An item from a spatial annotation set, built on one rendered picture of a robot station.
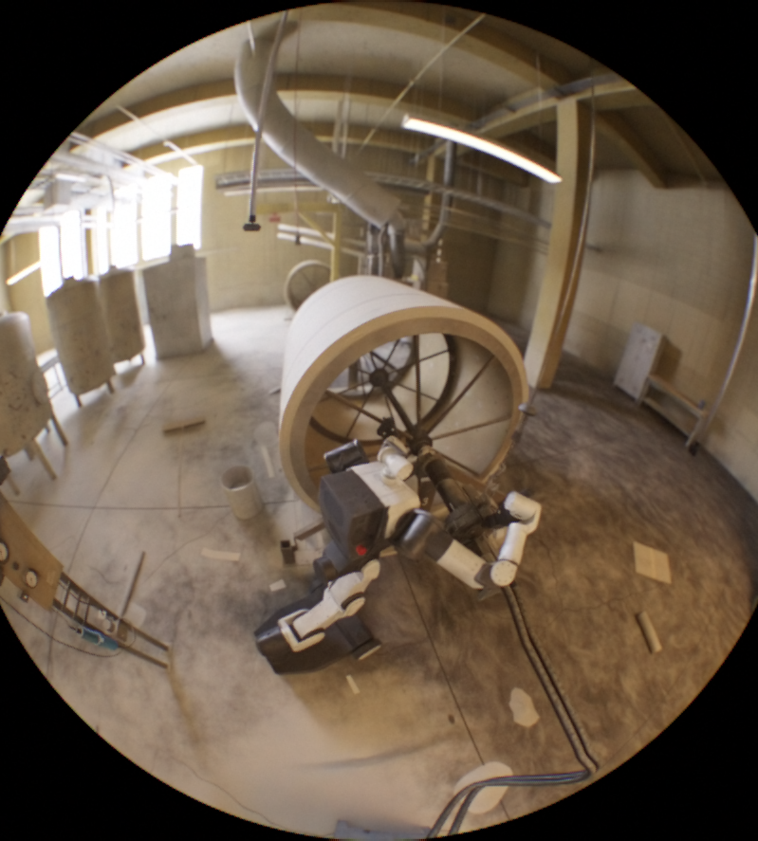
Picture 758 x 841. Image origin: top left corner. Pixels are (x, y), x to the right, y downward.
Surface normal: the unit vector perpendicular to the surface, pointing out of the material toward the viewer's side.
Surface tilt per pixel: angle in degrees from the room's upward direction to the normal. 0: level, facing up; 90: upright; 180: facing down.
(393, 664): 0
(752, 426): 90
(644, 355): 90
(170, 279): 90
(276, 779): 0
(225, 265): 90
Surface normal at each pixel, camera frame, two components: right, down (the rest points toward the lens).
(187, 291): 0.26, 0.55
